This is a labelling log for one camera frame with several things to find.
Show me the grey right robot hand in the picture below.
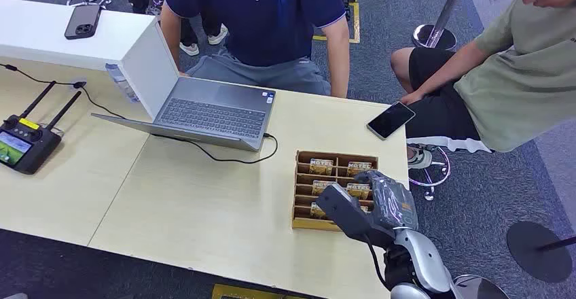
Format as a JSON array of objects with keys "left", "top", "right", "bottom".
[{"left": 354, "top": 170, "right": 420, "bottom": 232}]

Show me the person's right hand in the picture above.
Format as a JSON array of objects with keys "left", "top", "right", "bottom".
[{"left": 399, "top": 90, "right": 427, "bottom": 107}]

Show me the wooden slotted card box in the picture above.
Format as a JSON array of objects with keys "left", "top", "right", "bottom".
[{"left": 291, "top": 149, "right": 379, "bottom": 233}]

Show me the black smartphone glossy screen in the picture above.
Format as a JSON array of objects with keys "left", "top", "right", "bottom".
[{"left": 366, "top": 101, "right": 416, "bottom": 141}]

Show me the chrome stanchion pole with base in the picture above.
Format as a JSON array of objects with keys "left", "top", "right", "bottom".
[{"left": 411, "top": 0, "right": 474, "bottom": 51}]

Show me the round silver base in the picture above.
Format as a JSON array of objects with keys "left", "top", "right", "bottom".
[{"left": 453, "top": 274, "right": 510, "bottom": 299}]

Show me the black round stand base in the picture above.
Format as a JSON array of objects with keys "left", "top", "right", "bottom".
[{"left": 506, "top": 221, "right": 576, "bottom": 285}]

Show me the yellow floor plate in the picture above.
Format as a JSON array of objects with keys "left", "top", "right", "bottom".
[{"left": 211, "top": 283, "right": 308, "bottom": 299}]

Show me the grey laptop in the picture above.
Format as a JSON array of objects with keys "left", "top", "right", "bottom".
[{"left": 90, "top": 76, "right": 276, "bottom": 153}]

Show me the clear plastic bottle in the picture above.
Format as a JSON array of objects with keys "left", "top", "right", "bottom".
[{"left": 105, "top": 63, "right": 141, "bottom": 105}]

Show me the white box cabinet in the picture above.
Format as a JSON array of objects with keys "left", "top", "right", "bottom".
[{"left": 0, "top": 0, "right": 181, "bottom": 120}]

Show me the black remote controller with antennas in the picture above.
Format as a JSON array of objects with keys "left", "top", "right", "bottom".
[{"left": 0, "top": 80, "right": 84, "bottom": 175}]

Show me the dark grey wrist camera box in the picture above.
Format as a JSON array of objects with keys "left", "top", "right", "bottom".
[{"left": 315, "top": 183, "right": 398, "bottom": 249}]

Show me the chrome stool foot ring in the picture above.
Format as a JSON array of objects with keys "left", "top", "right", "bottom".
[{"left": 408, "top": 143, "right": 451, "bottom": 202}]

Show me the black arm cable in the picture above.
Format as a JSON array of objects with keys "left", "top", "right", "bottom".
[{"left": 366, "top": 238, "right": 391, "bottom": 289}]

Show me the black laptop cable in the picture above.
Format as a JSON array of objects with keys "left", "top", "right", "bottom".
[{"left": 151, "top": 132, "right": 279, "bottom": 166}]

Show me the thin black cable with plug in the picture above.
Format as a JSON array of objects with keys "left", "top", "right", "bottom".
[{"left": 0, "top": 63, "right": 128, "bottom": 120}]

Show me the dark smartphone with camera lenses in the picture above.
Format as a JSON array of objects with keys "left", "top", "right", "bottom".
[{"left": 63, "top": 3, "right": 103, "bottom": 41}]

